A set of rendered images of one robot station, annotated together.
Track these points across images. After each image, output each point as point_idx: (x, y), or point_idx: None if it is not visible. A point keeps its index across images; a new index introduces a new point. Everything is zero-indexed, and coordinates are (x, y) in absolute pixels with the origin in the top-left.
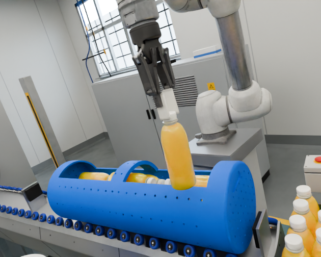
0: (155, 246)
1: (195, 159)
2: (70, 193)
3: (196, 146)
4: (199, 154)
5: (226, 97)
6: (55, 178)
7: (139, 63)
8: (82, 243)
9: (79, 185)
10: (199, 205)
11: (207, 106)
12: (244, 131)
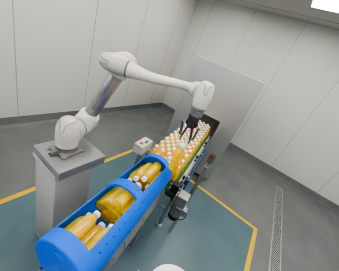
0: None
1: (79, 169)
2: (114, 241)
3: (66, 161)
4: (85, 163)
5: (80, 120)
6: (86, 257)
7: None
8: None
9: (119, 226)
10: (168, 173)
11: (79, 129)
12: None
